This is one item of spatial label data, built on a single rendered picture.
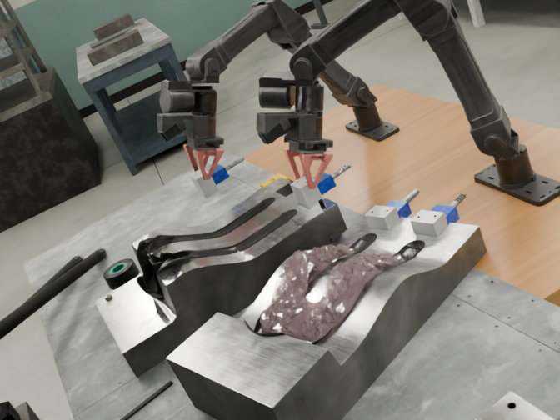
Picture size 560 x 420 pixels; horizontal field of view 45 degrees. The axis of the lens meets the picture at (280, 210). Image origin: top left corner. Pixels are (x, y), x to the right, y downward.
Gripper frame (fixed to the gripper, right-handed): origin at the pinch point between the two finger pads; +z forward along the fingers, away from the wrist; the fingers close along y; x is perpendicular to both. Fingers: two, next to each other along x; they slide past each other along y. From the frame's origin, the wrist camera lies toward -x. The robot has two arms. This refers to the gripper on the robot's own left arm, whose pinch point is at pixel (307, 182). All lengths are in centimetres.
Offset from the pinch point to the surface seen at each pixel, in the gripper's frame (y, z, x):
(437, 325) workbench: 42.0, 15.5, 2.5
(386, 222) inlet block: 19.9, 4.3, 6.6
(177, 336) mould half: 6.8, 26.5, -29.5
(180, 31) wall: -633, -52, 155
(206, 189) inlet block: -26.5, 5.7, -12.9
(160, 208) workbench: -65, 18, -14
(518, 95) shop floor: -162, -8, 208
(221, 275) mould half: 7.0, 15.5, -20.9
